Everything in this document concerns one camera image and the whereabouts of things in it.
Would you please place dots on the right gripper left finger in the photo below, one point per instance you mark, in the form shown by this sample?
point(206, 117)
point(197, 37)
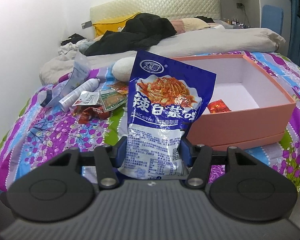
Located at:
point(107, 160)

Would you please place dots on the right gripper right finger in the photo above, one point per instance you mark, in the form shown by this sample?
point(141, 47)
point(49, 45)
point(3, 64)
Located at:
point(199, 158)

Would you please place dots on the red foil tea packet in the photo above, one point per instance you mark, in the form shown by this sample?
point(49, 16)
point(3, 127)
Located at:
point(218, 106)

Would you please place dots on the blue spicy cabbage snack bag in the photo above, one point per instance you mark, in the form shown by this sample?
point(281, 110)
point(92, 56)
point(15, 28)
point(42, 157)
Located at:
point(164, 98)

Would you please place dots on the white red label snack packet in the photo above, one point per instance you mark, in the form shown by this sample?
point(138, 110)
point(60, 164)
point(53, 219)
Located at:
point(87, 98)

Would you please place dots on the red crumpled snack wrapper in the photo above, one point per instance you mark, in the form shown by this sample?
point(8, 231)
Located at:
point(86, 113)

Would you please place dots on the green label snack packet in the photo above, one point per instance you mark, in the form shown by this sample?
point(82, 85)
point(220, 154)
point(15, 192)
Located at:
point(112, 99)

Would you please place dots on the floral purple bedsheet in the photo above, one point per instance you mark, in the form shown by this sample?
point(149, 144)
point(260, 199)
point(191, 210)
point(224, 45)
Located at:
point(41, 133)

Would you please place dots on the pink cardboard box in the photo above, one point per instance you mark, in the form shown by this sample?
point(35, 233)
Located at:
point(260, 108)

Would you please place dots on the white spray can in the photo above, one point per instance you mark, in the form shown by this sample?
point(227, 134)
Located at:
point(88, 86)

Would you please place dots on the brown dried meat packet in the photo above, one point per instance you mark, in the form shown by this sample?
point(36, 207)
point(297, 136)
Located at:
point(120, 87)

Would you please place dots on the white blue plush toy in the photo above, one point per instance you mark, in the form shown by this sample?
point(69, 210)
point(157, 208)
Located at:
point(122, 69)

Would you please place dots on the clear blue plastic pouch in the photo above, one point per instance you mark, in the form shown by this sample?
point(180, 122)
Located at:
point(79, 74)

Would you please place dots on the grey duvet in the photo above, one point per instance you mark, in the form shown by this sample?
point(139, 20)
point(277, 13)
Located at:
point(185, 44)

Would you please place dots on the black clothing pile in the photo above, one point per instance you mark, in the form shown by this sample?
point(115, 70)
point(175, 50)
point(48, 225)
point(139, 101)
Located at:
point(140, 33)

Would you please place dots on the beige pink pillow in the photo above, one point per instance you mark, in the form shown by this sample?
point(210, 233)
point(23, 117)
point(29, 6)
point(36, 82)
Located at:
point(189, 24)

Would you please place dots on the yellow pillow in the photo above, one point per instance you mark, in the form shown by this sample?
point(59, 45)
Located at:
point(113, 24)

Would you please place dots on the blue curtain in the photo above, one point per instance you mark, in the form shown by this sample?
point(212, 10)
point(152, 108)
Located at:
point(294, 43)

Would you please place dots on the cream quilted headboard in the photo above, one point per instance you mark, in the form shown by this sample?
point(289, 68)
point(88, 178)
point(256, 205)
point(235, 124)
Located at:
point(171, 9)

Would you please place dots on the blue chair back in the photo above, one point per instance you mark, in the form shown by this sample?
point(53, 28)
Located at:
point(272, 18)

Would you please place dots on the clothes heap by wall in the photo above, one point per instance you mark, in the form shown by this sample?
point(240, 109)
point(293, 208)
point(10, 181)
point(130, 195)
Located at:
point(74, 42)

